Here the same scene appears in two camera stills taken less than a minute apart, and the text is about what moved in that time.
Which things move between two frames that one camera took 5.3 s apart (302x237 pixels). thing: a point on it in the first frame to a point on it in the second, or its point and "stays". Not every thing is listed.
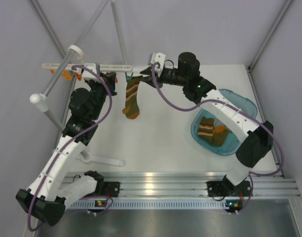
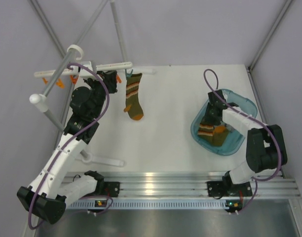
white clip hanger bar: (102, 67) to (87, 68)
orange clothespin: (66, 75) to (60, 84)
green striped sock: (206, 130) stays
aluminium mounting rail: (189, 184) stays
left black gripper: (109, 79) stays
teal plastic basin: (234, 136) stays
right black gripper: (148, 79) to (208, 119)
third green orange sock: (219, 136) stays
